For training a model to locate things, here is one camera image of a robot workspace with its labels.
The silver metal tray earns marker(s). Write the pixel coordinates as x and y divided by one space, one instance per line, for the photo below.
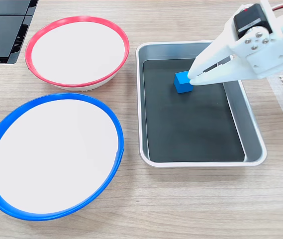
253 129

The white dish blue rim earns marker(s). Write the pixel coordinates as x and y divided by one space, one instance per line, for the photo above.
54 156

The black tray liner mat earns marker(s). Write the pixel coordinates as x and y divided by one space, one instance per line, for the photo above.
193 124

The blue block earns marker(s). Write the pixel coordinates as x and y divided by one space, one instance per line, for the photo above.
182 83

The white dish red rim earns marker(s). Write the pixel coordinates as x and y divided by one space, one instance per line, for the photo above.
77 52

